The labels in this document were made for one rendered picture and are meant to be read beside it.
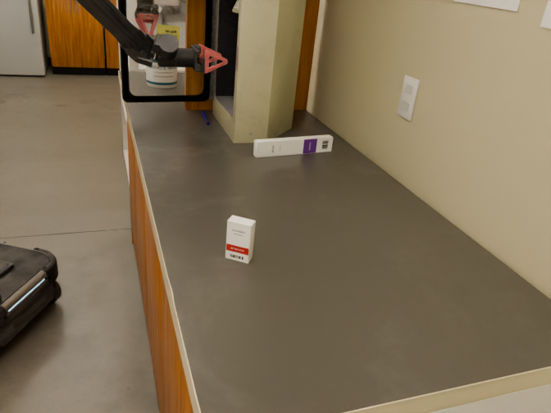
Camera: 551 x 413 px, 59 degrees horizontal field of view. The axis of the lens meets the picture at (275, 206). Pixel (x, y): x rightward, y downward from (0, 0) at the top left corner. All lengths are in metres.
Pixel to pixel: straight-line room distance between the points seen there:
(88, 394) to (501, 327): 1.50
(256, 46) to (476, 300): 0.94
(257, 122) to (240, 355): 0.95
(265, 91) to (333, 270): 0.74
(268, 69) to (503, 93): 0.69
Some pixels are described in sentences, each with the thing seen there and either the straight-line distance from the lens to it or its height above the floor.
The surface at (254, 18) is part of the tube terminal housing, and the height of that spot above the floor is 1.32.
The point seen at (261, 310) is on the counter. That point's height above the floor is 0.94.
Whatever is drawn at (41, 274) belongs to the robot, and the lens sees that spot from 2.24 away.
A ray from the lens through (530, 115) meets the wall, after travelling 1.14.
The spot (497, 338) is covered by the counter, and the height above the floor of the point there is 0.94.
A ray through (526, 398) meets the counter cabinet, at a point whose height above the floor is 0.88.
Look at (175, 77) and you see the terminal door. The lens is 1.79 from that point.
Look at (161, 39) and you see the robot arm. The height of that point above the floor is 1.24.
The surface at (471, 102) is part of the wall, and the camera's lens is 1.27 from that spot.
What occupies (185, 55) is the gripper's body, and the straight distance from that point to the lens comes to 1.59.
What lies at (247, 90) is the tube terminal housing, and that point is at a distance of 1.53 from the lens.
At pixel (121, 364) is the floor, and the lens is 2.11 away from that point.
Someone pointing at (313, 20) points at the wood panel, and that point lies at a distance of 1.97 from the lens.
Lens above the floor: 1.47
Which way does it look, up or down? 26 degrees down
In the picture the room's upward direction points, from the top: 6 degrees clockwise
